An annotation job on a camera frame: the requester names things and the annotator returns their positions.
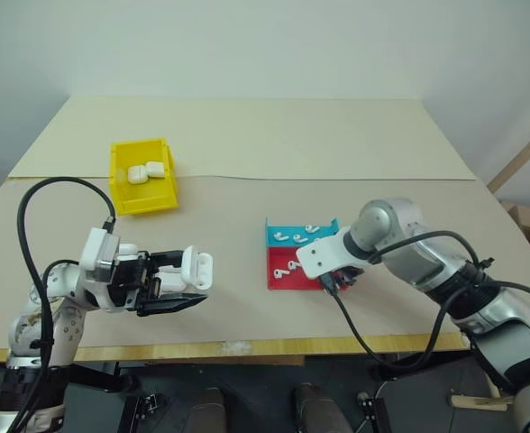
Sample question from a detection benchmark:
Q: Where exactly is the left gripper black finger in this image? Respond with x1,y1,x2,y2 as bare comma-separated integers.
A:
135,291,210,318
150,247,187,269

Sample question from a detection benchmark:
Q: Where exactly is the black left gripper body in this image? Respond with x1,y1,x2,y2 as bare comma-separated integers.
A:
106,251,160,313

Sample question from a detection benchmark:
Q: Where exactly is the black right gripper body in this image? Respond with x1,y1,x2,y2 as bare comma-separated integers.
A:
334,265,366,290

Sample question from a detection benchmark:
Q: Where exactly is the yellow plastic bin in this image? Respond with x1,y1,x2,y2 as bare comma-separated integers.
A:
109,137,180,217

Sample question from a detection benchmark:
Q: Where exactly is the red plastic tray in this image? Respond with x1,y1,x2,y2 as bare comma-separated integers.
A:
266,245,354,292

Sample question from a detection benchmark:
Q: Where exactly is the beige cardboard sheet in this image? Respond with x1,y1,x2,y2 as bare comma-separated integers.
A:
8,95,479,182
0,176,530,352

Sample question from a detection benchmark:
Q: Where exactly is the blue plastic tray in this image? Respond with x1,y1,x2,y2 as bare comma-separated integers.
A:
263,216,342,249

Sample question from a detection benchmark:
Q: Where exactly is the dark rounded shape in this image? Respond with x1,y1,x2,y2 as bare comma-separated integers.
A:
293,382,339,433
186,386,228,433

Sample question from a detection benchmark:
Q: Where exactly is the light wooden block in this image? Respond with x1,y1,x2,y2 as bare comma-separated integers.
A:
448,390,515,411

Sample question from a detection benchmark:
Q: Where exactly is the wooden beam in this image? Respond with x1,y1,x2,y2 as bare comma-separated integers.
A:
487,119,530,193

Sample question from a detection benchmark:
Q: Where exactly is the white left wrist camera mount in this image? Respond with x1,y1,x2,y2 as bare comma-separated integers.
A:
79,227,138,284

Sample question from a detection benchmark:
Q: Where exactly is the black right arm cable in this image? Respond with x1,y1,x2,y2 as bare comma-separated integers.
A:
320,229,530,373

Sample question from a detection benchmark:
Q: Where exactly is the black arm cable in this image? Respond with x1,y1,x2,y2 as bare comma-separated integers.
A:
10,176,117,433
320,229,530,373

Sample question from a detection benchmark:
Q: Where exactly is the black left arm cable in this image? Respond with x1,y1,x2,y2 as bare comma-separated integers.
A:
10,176,117,433

